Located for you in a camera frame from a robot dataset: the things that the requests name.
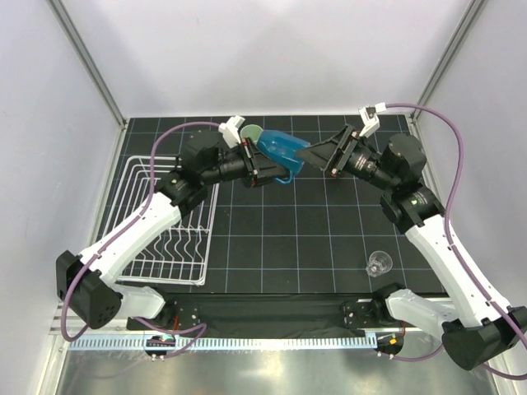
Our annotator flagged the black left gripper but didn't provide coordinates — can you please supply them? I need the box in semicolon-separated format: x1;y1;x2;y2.
201;137;288;188

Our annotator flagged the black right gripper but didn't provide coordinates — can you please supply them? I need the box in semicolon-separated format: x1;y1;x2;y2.
295;123;397;192

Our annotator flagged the faceted blue mug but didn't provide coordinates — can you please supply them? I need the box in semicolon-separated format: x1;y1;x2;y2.
257;130;310;184

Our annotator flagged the clear drinking glass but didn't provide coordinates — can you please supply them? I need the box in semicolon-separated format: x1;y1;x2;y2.
366;250;393;277

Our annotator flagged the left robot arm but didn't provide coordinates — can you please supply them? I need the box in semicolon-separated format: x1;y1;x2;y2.
56;131;290;330

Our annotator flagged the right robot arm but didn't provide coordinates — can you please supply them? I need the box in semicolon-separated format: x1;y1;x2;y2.
296;127;526;370

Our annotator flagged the light green cup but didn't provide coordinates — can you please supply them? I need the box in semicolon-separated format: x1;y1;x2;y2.
240;124;264;145

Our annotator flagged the black grid mat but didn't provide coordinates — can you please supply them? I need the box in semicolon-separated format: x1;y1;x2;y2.
107;114;450;294

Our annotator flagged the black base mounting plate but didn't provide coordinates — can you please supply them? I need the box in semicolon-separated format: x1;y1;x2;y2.
147;293;410;339

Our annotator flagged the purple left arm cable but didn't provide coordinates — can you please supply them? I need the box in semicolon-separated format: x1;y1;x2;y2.
59;121;226;367

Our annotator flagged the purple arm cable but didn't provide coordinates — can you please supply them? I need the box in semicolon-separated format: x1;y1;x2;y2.
375;102;527;379
59;121;226;367

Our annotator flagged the white wire dish rack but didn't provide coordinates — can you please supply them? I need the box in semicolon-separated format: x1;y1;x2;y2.
99;156;219;286

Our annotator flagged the white slotted cable duct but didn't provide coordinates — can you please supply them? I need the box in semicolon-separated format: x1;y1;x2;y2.
68;332;377;352

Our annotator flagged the right aluminium frame post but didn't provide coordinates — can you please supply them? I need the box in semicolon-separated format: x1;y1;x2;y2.
409;0;489;123

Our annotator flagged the aluminium frame post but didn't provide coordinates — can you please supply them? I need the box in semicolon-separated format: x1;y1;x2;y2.
46;0;127;129
409;0;489;123

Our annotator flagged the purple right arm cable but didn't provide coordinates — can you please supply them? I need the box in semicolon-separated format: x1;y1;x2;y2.
375;102;527;379

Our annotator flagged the left aluminium frame post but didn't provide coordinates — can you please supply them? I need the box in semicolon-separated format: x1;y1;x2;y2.
46;0;127;129

